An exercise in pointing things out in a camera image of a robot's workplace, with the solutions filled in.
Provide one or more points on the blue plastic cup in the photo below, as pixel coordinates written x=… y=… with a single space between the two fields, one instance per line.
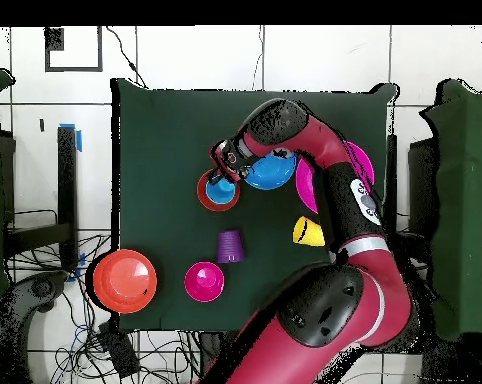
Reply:
x=221 y=192

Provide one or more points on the dark green tablecloth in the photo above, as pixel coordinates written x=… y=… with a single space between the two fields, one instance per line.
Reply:
x=165 y=140

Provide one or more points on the purple ribbed plastic cup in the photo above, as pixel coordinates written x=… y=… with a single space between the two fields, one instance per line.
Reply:
x=230 y=246

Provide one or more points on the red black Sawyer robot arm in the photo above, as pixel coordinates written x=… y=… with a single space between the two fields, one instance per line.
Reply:
x=325 y=352

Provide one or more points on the yellow plastic cup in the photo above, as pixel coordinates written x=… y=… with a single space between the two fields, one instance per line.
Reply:
x=311 y=234

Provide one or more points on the blue tape strip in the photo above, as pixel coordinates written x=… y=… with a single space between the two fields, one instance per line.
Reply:
x=79 y=142

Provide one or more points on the large orange plastic bowl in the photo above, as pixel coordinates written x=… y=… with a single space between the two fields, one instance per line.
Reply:
x=125 y=280

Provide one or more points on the black metal frame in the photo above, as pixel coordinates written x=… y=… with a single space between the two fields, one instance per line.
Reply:
x=67 y=180
x=423 y=188

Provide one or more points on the large pink plastic bowl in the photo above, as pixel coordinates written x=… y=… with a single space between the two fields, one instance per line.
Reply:
x=305 y=188

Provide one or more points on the blue plastic bowl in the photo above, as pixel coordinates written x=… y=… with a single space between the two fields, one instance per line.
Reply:
x=273 y=174

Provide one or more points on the small magenta plastic bowl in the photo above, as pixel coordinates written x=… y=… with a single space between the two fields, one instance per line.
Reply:
x=203 y=284

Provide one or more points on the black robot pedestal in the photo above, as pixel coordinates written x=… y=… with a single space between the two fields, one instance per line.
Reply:
x=211 y=352

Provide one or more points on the black floor box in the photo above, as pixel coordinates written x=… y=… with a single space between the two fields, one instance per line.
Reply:
x=119 y=352

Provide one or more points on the small red-orange plastic bowl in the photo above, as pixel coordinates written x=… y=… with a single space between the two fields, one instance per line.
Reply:
x=203 y=200

